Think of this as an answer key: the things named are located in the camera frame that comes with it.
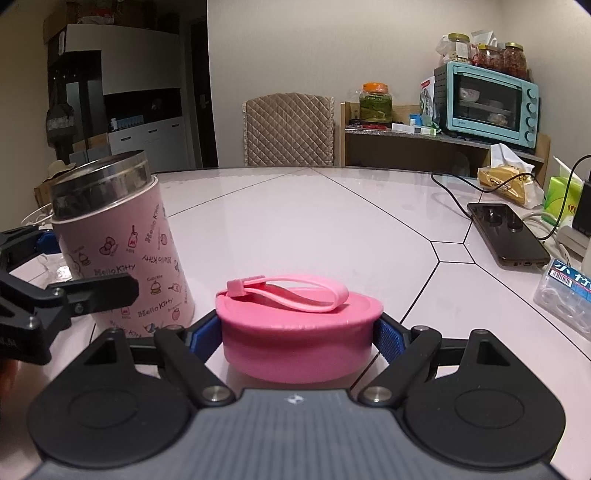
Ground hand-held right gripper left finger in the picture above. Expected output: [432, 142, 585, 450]
[79, 309, 237, 408]

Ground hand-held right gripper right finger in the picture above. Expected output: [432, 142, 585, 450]
[358, 316, 517, 408]

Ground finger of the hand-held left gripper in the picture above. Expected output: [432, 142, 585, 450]
[0, 271, 140, 343]
[0, 226, 59, 274]

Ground pink printed bottle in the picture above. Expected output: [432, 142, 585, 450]
[48, 150, 197, 341]

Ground pink bottle cap with strap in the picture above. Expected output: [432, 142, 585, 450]
[215, 273, 384, 383]

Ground clear glass bowl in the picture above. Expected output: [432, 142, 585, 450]
[21, 203, 75, 283]

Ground beige hat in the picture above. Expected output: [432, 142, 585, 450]
[46, 159, 77, 180]

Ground grey hanging bag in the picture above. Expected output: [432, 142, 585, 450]
[45, 99, 75, 140]

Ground tall white cabinet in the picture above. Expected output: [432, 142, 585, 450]
[46, 23, 195, 172]

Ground black smartphone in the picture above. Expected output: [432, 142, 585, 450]
[466, 202, 553, 269]

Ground clear plastic box blue label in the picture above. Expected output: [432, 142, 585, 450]
[533, 258, 591, 343]

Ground yellow tissue pack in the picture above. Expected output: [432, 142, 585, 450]
[477, 143, 546, 209]

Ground wooden shelf unit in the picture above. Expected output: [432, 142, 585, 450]
[340, 102, 551, 179]

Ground flat white box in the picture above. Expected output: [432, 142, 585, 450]
[392, 121, 437, 136]

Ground dark door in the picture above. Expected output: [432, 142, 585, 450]
[189, 21, 219, 168]

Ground chair with quilted beige cover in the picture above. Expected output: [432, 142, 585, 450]
[242, 92, 335, 168]

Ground green tissue box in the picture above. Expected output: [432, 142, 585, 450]
[542, 164, 585, 220]

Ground green pickle jar orange lid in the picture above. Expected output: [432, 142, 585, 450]
[359, 82, 394, 123]

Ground black charger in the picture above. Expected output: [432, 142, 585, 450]
[573, 178, 591, 232]

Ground white and green pouch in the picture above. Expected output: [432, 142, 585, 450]
[419, 76, 440, 128]

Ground teal toaster oven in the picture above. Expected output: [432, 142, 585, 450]
[434, 61, 540, 156]

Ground yellow-lid glass jar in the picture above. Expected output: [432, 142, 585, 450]
[444, 32, 472, 66]

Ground small red-filled glass jar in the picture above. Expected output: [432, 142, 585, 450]
[475, 44, 504, 71]

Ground large red-filled glass jar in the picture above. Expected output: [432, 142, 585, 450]
[502, 42, 529, 79]

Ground black cable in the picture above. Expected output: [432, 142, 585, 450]
[431, 154, 591, 241]

